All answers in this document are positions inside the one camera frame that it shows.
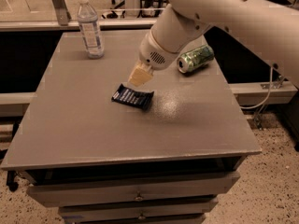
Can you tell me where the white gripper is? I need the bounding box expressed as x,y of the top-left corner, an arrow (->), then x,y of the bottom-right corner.
128,29 -> 182,87

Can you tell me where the blue rxbar blueberry wrapper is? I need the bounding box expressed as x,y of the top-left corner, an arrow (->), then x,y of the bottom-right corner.
111,84 -> 154,110

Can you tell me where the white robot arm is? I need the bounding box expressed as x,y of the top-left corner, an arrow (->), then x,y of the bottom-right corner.
129,0 -> 299,87

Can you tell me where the clear plastic water bottle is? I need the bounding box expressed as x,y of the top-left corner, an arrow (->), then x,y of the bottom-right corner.
77,0 -> 104,59

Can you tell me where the green soda can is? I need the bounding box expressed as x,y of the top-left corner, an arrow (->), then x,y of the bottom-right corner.
177,45 -> 214,74

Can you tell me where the grey top drawer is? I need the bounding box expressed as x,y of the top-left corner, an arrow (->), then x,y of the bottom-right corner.
27,172 -> 240,207

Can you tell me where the grey drawer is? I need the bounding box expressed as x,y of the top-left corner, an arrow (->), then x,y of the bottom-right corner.
27,172 -> 240,207
59,197 -> 218,222

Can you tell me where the metal rail frame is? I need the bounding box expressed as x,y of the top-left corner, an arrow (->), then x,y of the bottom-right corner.
0,18 -> 157,32

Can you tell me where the metal bracket post left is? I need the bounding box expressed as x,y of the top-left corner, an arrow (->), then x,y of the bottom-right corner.
51,0 -> 71,26

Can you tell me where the white cable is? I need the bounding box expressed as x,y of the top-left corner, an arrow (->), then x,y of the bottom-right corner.
239,65 -> 275,110

